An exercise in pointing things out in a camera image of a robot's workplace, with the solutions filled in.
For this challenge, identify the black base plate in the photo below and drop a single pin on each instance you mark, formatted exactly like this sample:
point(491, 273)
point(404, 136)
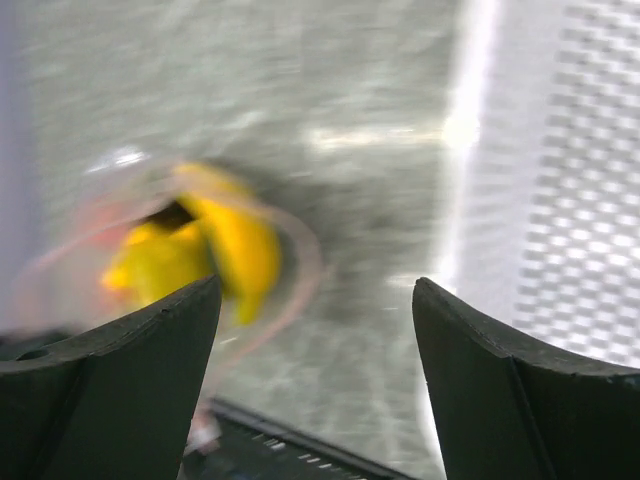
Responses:
point(255, 447)

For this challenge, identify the clear zip top bag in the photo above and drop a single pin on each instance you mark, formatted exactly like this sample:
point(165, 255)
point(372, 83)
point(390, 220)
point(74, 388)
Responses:
point(61, 287)

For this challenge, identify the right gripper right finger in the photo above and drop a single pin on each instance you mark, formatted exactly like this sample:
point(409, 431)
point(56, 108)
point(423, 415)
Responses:
point(509, 406)

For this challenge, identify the yellow banana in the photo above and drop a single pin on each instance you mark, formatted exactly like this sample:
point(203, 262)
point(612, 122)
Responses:
point(245, 248)

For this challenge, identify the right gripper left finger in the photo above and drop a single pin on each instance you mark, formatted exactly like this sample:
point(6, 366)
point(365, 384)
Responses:
point(115, 402)

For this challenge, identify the yellow star fruit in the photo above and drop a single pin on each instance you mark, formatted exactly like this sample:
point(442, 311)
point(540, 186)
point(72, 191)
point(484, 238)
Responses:
point(153, 262)

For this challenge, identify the white perforated plastic basket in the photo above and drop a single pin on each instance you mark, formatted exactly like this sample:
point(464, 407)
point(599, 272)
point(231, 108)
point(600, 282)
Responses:
point(543, 135)

